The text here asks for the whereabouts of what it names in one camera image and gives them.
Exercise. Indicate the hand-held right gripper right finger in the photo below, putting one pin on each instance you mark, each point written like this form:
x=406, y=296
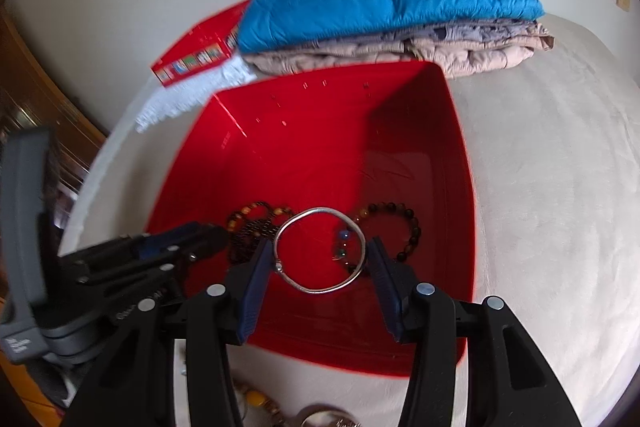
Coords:
x=387, y=292

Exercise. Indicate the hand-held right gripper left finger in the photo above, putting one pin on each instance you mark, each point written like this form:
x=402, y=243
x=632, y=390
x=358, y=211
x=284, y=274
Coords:
x=252, y=289

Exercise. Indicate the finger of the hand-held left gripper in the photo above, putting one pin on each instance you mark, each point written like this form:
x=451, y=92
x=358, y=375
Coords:
x=160, y=246
x=115, y=268

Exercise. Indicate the thin silver bangle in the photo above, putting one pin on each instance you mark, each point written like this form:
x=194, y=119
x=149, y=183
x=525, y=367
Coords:
x=312, y=291

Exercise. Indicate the large red tin box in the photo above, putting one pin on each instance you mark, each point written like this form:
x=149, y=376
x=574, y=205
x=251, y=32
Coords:
x=310, y=147

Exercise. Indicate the brown wooden cabinet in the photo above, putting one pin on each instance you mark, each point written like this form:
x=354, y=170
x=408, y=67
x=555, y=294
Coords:
x=30, y=97

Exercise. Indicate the wide silver bangle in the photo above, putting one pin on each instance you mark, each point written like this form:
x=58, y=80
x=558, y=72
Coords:
x=320, y=414

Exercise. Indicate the white lace cloth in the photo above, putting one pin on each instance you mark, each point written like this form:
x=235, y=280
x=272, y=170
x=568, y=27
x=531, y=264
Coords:
x=190, y=97

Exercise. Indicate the red tin with picture labels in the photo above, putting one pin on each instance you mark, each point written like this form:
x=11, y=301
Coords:
x=200, y=42

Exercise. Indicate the folded beige blanket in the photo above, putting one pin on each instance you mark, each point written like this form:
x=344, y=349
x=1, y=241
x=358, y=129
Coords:
x=400, y=52

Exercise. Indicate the blue quilted jacket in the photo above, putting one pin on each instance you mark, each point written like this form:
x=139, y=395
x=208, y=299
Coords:
x=380, y=2

